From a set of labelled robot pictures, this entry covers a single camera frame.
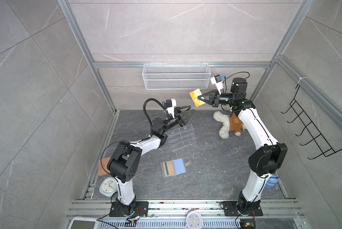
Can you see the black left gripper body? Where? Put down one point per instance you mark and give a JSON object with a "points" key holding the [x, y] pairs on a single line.
{"points": [[168, 125]]}

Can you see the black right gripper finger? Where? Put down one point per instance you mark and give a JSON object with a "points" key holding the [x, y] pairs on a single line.
{"points": [[203, 103], [208, 95]]}

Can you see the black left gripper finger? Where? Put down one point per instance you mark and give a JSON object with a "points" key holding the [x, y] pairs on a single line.
{"points": [[184, 117], [181, 109]]}

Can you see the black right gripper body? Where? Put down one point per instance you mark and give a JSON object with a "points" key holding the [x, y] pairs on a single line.
{"points": [[226, 99]]}

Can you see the orange credit card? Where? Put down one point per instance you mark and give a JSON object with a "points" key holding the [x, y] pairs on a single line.
{"points": [[194, 95]]}

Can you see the clear acrylic organizer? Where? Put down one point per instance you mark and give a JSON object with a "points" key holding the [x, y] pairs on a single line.
{"points": [[181, 137]]}

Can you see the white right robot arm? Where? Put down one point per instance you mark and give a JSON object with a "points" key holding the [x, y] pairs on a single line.
{"points": [[269, 154]]}

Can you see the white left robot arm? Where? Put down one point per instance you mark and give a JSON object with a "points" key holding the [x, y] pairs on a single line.
{"points": [[126, 157]]}

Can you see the white teddy bear brown sweater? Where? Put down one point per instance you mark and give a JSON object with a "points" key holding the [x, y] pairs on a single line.
{"points": [[230, 123]]}

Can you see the brown leather pouch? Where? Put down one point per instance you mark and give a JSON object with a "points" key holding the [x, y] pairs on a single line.
{"points": [[102, 167]]}

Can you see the white alarm clock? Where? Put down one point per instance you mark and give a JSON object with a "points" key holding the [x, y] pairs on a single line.
{"points": [[108, 187]]}

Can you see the round white clock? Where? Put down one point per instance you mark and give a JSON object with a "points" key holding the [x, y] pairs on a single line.
{"points": [[194, 220]]}

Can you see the white tablet device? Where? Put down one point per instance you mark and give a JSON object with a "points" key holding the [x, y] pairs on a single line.
{"points": [[83, 223]]}

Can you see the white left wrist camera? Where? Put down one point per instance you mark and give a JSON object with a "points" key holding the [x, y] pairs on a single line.
{"points": [[170, 105]]}

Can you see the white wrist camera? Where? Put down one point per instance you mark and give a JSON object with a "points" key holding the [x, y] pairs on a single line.
{"points": [[170, 105], [218, 81]]}

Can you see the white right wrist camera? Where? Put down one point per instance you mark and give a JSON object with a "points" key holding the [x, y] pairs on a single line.
{"points": [[218, 81]]}

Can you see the white wire mesh basket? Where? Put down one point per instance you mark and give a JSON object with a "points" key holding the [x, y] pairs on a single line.
{"points": [[176, 76]]}

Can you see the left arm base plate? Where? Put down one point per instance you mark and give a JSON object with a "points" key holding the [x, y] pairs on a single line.
{"points": [[138, 208]]}

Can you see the black wire hook rack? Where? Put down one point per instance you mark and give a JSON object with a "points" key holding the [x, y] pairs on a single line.
{"points": [[316, 136]]}

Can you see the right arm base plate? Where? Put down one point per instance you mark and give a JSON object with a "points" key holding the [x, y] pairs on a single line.
{"points": [[235, 208]]}

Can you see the aluminium frame post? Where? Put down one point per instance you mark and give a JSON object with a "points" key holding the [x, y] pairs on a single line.
{"points": [[69, 15]]}

